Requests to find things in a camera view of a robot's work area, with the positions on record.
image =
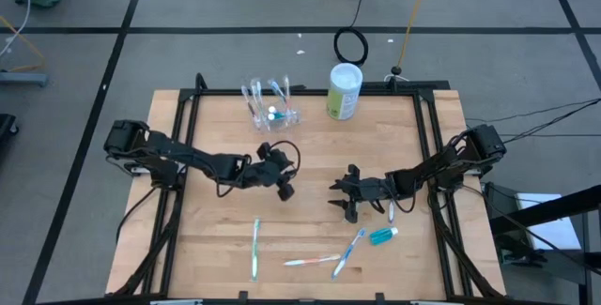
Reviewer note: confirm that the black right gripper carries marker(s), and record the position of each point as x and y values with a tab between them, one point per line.
371	190

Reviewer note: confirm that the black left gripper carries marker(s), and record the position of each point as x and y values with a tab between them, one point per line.
267	173

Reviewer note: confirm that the white teal toothbrush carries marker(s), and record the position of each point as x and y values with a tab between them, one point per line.
391	213

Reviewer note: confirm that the clear plastic cup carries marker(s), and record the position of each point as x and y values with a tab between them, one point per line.
292	126

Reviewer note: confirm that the teal toothpaste tube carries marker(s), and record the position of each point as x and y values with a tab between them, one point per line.
381	236

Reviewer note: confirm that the blue white toothbrush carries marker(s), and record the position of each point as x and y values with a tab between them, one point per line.
277	91
348	252

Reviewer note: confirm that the green white toothbrush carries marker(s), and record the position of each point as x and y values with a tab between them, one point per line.
257	91
255	248

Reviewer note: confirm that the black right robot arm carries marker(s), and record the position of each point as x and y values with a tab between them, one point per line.
446	162

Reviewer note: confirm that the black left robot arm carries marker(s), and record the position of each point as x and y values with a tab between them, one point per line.
206	162

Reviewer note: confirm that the white green wipes canister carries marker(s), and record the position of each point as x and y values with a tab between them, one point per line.
345	94

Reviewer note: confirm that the black metal stand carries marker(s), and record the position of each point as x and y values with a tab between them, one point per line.
554	207

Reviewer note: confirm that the white box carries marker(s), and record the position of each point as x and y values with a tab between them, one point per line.
559	232

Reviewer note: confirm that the grey floor base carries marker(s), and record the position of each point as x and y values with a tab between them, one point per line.
23	79

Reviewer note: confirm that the black floor object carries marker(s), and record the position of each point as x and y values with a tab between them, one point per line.
5	129

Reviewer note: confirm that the black aluminium table frame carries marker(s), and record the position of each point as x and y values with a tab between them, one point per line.
300	92

